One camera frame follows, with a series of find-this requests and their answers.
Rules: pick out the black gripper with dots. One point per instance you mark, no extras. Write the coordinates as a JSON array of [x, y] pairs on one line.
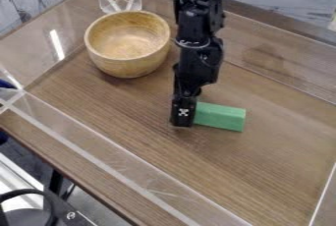
[[195, 71]]

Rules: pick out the green rectangular block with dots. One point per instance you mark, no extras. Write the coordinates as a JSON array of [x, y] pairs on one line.
[[219, 116]]

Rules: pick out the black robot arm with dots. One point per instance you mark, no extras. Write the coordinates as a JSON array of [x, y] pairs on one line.
[[199, 20]]

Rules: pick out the light brown wooden bowl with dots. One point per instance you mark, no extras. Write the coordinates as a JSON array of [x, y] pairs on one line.
[[128, 43]]

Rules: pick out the black table leg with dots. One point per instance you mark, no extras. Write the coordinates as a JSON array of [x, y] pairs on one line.
[[55, 182]]

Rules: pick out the blue object at edge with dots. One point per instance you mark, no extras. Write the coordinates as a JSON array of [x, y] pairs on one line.
[[4, 84]]

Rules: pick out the clear acrylic tray wall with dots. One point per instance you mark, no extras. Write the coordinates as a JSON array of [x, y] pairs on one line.
[[101, 129]]

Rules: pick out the clear acrylic corner bracket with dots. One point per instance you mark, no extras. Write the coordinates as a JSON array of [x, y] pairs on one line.
[[115, 6]]

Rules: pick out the black metal base plate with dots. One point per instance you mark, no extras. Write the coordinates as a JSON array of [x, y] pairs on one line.
[[63, 212]]

